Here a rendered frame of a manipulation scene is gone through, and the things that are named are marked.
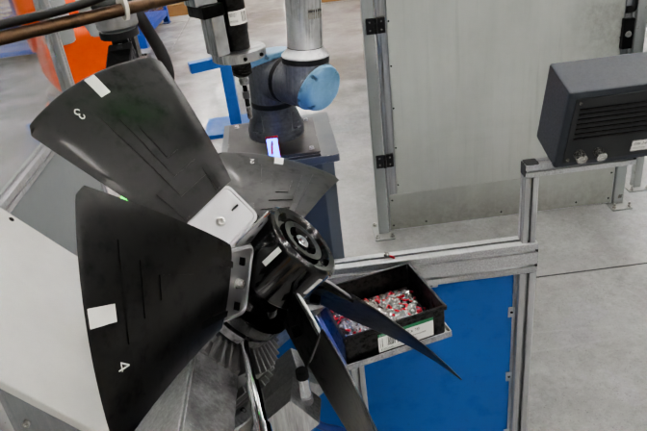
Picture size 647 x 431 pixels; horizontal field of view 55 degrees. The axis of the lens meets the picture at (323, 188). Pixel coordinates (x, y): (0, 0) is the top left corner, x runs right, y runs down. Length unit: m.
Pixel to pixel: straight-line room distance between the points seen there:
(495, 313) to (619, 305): 1.21
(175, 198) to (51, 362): 0.25
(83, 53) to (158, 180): 3.92
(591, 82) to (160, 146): 0.83
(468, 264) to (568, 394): 0.99
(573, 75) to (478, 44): 1.51
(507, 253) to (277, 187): 0.63
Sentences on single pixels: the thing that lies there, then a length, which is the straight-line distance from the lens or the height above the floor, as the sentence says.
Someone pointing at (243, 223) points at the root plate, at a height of 1.24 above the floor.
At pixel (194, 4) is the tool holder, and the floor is 1.53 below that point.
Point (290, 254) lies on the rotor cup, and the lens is 0.78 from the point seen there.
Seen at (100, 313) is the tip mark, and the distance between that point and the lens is 0.58.
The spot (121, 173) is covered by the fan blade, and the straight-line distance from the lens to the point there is 0.84.
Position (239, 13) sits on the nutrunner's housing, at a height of 1.51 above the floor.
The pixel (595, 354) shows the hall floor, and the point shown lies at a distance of 2.50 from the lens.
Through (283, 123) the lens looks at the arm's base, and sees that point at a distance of 1.64.
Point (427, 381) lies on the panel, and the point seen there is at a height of 0.47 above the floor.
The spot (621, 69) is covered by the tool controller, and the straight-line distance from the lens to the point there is 1.36.
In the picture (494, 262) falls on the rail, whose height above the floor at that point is 0.82.
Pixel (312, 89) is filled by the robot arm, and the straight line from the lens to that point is 1.48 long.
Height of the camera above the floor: 1.67
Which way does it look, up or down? 28 degrees down
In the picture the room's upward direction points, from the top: 7 degrees counter-clockwise
